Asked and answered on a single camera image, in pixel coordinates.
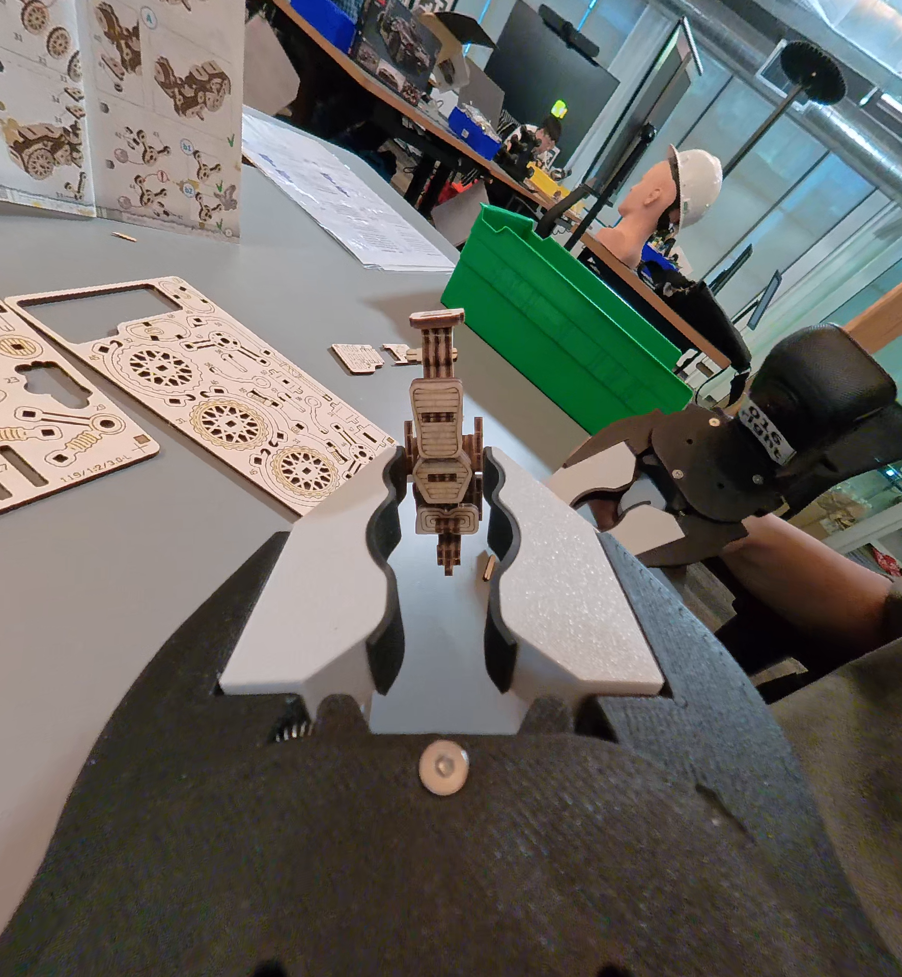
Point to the blue storage bin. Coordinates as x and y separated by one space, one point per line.
333 23

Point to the mannequin head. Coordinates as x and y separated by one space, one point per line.
642 214

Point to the wooden railing beam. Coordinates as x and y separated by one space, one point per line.
901 305

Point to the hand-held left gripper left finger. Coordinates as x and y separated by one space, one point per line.
321 595

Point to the white hard hat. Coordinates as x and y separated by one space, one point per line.
699 183

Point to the model kit box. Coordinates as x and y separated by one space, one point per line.
397 46

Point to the silver ventilation ducts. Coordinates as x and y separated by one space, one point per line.
863 130

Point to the person's right forearm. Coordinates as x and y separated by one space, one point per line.
802 580

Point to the black monitor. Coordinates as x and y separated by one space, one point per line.
542 84

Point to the green plastic bin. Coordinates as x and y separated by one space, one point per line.
558 320

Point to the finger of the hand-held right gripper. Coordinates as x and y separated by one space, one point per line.
649 534
596 477

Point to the wooden background table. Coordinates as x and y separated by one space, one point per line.
420 122

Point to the small blue bin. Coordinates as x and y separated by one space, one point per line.
474 133

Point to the wooden parts sheet three wheels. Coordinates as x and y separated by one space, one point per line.
191 340

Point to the printed paper sheets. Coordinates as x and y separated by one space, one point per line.
329 191

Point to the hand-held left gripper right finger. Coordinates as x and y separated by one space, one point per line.
573 595

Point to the black disc on pole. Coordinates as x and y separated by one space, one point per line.
814 72

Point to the wooden parts sheet with springs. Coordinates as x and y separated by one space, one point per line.
61 465

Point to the small flat wooden part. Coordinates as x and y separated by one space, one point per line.
355 359
399 352

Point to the grey desk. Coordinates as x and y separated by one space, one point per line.
77 610

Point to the assembly instruction booklet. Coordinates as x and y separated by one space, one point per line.
153 114

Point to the wooden model assembly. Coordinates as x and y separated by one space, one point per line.
439 458

